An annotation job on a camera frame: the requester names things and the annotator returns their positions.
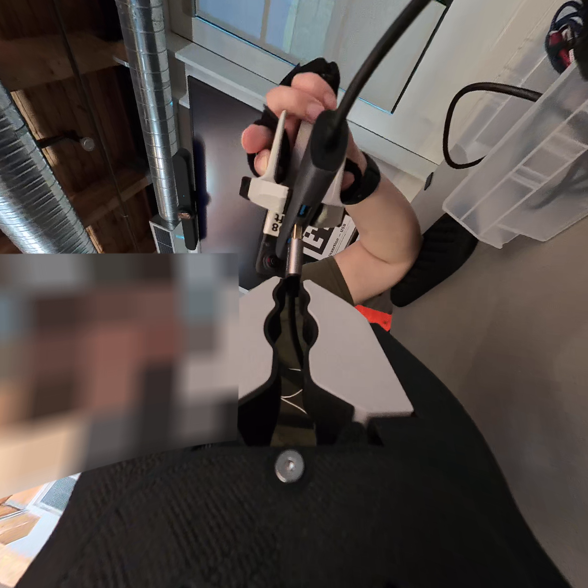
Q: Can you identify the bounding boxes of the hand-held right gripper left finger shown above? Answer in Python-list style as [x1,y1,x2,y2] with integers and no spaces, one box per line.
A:
[239,278,282,446]

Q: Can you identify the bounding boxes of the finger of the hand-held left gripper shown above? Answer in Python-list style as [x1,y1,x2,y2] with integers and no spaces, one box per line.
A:
[324,152,346,206]
[293,121,319,185]

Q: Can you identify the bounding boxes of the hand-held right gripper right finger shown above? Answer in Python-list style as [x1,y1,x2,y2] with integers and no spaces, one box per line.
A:
[301,278,414,446]

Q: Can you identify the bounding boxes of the grey plug usb cable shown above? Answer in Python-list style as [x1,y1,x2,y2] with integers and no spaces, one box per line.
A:
[278,224,307,373]

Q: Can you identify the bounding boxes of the grey hub black lead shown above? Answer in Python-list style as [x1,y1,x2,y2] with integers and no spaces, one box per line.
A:
[317,0,435,154]

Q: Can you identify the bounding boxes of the clear plastic bin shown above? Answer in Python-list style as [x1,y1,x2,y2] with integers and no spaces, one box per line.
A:
[442,43,588,249]

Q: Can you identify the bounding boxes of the person's left forearm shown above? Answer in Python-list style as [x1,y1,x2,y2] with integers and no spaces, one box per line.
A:
[335,175,423,295]

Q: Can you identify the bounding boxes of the person's left hand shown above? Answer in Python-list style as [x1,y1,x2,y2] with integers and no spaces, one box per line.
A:
[241,71,368,172]

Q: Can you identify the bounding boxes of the black wristband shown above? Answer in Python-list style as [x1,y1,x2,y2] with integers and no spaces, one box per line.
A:
[341,152,382,206]

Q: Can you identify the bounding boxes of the orange red flat object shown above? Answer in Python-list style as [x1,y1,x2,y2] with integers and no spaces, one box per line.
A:
[356,303,392,332]

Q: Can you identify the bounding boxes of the large black screen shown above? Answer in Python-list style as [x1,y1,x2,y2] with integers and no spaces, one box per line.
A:
[186,76,276,288]

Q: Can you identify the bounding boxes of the black framed tag sign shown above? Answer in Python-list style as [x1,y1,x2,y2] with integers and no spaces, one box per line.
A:
[303,216,359,265]

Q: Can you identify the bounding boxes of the black mounted sensor bar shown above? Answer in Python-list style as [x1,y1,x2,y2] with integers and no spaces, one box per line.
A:
[172,147,201,252]

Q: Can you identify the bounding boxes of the black wrist rest pad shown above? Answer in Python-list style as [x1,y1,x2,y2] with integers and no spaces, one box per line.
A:
[390,213,478,307]

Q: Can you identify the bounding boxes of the large window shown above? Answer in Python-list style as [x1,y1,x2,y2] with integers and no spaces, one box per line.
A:
[193,0,451,115]

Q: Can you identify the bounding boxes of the silver ventilation duct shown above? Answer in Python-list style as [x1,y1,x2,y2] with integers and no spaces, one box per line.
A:
[0,83,97,254]
[115,0,180,226]

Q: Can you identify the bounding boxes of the tangle of assorted cables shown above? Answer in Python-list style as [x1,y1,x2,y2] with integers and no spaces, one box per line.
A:
[443,0,588,170]

